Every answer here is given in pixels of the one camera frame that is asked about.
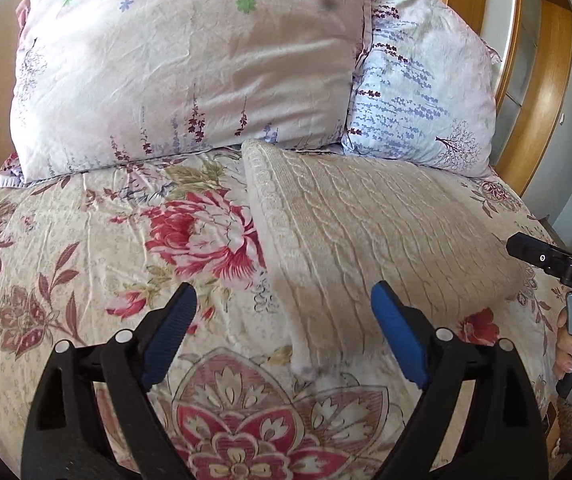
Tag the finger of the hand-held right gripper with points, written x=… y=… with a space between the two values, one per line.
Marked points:
x=535 y=255

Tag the pale blue lavender print pillow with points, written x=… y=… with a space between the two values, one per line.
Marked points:
x=415 y=85

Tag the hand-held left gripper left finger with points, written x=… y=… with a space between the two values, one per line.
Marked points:
x=171 y=330

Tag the pink floral print pillow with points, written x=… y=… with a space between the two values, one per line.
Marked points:
x=166 y=60

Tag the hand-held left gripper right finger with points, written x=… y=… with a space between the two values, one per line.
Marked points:
x=398 y=330

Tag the wooden headboard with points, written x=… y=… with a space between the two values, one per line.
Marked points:
x=550 y=85

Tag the floral bed sheet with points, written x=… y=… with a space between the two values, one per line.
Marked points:
x=66 y=240

